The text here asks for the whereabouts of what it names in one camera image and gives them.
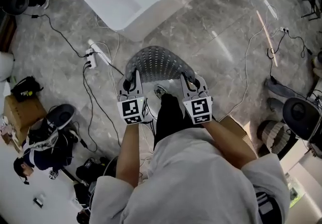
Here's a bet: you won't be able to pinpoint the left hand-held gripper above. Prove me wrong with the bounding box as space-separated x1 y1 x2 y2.
117 69 151 125

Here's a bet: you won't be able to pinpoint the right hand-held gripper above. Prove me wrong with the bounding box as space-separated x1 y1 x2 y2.
179 74 214 125

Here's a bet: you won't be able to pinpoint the grey perforated bath mat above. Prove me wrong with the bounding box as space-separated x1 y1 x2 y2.
125 46 196 86

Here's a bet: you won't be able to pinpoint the person's right forearm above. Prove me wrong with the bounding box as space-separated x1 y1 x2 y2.
202 119 259 170

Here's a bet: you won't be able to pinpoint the person's left forearm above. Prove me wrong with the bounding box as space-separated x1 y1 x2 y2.
115 123 140 188

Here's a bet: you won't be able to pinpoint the person's left sneaker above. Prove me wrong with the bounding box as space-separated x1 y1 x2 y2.
153 86 167 98

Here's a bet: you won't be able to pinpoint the person's black trousers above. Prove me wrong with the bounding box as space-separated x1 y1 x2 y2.
153 93 204 148

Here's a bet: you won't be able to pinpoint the brown cardboard box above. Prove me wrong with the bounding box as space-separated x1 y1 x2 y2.
218 116 257 155
4 94 47 144

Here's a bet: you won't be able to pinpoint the person's grey sweatshirt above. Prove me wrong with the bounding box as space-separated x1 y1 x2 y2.
89 127 291 224

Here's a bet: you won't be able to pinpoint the ribbed beige cushion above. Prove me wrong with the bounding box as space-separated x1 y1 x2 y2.
258 120 290 155

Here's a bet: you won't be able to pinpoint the black bag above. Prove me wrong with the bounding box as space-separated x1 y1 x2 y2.
11 76 44 103

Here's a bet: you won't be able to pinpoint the white rounded appliance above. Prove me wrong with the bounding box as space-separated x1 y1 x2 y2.
0 51 15 83

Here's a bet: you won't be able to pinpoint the dark wooden cabinet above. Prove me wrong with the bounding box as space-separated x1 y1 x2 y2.
0 14 17 52

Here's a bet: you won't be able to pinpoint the white table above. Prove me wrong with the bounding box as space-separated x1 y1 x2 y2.
280 139 322 224
0 139 84 224

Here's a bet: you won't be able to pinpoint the black charging cable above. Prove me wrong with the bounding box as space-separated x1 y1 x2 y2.
82 63 123 153
266 29 312 85

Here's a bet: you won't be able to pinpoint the black power strip cable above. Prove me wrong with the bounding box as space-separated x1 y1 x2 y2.
22 13 89 58

